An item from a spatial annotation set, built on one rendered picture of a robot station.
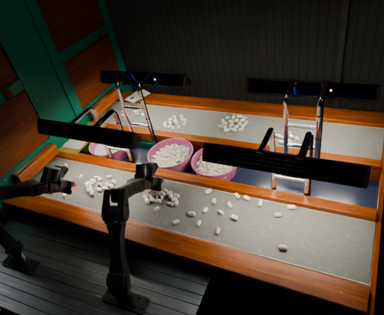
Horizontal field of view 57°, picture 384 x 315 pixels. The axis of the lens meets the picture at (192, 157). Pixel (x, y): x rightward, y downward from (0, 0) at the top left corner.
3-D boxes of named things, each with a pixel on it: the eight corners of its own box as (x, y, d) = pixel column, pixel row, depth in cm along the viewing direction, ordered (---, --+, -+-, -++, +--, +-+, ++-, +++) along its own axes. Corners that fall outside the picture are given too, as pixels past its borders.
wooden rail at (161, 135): (378, 184, 171) (381, 167, 164) (91, 137, 248) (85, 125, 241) (378, 176, 175) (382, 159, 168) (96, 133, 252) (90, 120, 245)
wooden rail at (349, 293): (359, 338, 126) (367, 312, 115) (18, 223, 204) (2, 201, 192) (363, 307, 134) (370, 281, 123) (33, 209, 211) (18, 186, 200)
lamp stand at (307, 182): (303, 236, 153) (307, 157, 125) (258, 225, 161) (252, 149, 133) (311, 205, 165) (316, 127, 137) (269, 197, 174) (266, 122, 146)
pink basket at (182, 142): (194, 177, 194) (191, 165, 188) (147, 181, 198) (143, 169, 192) (197, 148, 214) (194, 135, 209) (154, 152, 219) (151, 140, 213)
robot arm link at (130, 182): (129, 176, 163) (99, 192, 134) (147, 176, 161) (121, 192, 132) (132, 202, 165) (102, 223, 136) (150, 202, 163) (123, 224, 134)
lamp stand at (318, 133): (319, 175, 179) (326, 99, 151) (280, 169, 187) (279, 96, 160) (326, 152, 191) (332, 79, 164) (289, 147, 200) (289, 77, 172)
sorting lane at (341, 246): (369, 288, 126) (369, 285, 124) (22, 192, 203) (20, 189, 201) (375, 225, 145) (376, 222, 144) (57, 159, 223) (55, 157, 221)
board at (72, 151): (75, 155, 215) (74, 154, 214) (57, 152, 221) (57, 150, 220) (106, 125, 237) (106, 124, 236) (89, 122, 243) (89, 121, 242)
